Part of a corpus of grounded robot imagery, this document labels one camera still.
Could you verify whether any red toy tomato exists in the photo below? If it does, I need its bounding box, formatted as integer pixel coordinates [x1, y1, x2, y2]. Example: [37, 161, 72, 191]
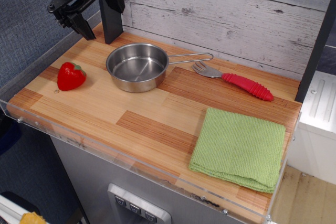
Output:
[57, 62, 87, 91]

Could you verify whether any green folded cloth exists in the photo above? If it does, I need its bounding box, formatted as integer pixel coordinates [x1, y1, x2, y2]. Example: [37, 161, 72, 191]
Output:
[189, 108, 286, 193]

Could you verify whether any small steel saucepan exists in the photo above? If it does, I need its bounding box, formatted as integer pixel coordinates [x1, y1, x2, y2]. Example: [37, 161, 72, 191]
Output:
[106, 43, 214, 93]

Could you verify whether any silver cabinet with dispenser panel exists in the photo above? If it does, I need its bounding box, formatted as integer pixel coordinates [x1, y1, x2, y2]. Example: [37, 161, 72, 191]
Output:
[52, 137, 265, 223]

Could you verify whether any yellow object at corner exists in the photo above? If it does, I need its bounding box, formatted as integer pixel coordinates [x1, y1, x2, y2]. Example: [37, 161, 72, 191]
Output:
[19, 212, 46, 224]

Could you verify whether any white ribbed appliance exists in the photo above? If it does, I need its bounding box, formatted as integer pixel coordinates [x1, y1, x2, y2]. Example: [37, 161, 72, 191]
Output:
[287, 71, 335, 184]

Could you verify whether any dark left vertical post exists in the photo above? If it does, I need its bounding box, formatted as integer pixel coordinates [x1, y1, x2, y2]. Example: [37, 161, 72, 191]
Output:
[99, 0, 123, 44]

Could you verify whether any dark vertical post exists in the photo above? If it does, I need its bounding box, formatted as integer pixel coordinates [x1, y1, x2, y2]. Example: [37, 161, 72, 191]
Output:
[295, 0, 335, 103]
[99, 0, 123, 44]

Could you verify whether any fork with red handle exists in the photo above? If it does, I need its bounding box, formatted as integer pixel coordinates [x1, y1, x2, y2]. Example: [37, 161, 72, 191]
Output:
[192, 61, 274, 101]

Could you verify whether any dark right vertical post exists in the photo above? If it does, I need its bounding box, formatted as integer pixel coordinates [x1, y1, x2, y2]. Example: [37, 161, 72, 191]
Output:
[295, 0, 335, 103]

